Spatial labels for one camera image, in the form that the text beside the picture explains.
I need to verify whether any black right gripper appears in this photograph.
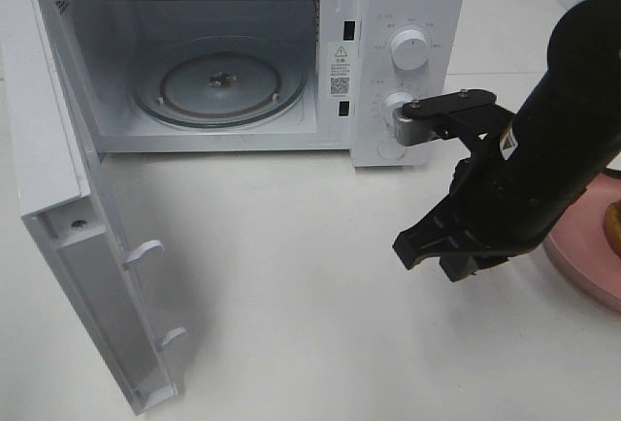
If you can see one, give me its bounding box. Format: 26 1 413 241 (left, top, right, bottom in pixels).
393 144 558 282

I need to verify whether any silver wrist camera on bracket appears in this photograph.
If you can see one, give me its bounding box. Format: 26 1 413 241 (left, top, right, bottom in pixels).
393 88 513 150

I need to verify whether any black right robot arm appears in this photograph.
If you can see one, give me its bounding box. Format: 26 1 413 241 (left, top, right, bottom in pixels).
393 0 620 281

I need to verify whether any glass microwave turntable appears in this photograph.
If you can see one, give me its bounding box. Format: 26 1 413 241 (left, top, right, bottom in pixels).
132 36 315 129

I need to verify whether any white microwave door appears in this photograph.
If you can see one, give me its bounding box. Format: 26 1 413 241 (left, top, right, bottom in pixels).
1 0 185 414

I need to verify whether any upper white round knob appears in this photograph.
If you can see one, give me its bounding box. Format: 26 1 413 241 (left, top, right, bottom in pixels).
390 26 430 71

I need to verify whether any round white door button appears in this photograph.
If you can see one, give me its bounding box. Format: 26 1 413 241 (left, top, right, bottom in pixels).
377 137 407 161

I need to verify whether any white microwave oven body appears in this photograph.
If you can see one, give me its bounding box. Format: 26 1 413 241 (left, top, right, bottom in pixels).
60 0 462 167

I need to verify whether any burger with lettuce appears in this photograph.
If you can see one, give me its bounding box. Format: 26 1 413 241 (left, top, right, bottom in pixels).
603 201 621 254

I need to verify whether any pink round plate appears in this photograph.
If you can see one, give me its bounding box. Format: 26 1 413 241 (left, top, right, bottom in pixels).
543 170 620 311

